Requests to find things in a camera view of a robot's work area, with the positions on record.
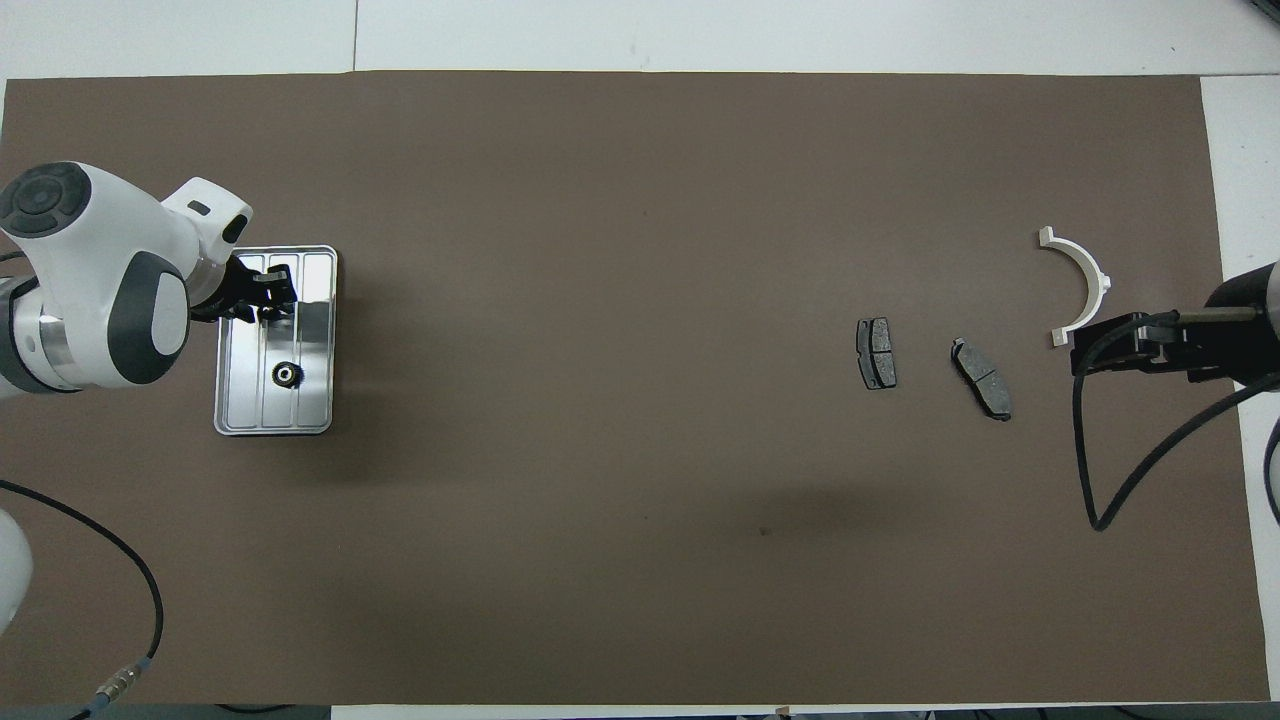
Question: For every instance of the white semicircular plastic bracket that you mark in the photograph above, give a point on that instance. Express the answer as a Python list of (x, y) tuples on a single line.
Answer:
[(1090, 275)]

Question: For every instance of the large black bearing gear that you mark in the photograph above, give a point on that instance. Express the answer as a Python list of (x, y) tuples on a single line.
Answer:
[(287, 375)]

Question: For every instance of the curved dark grey brake pad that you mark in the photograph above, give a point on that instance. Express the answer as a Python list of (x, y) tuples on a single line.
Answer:
[(985, 380)]

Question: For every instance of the brown table mat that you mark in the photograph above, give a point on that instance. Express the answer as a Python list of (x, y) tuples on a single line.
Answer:
[(640, 560)]

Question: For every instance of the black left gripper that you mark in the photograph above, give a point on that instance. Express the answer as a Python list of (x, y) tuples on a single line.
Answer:
[(225, 295)]

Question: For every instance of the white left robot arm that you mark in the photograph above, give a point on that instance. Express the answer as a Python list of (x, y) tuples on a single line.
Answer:
[(100, 260)]

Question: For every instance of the rectangular dark grey brake pad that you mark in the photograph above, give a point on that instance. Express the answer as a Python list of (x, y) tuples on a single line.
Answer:
[(877, 355)]

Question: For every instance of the silver metal tray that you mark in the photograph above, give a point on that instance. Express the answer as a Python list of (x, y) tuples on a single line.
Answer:
[(310, 400)]

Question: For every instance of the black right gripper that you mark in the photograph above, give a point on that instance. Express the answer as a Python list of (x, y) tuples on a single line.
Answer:
[(1230, 340)]

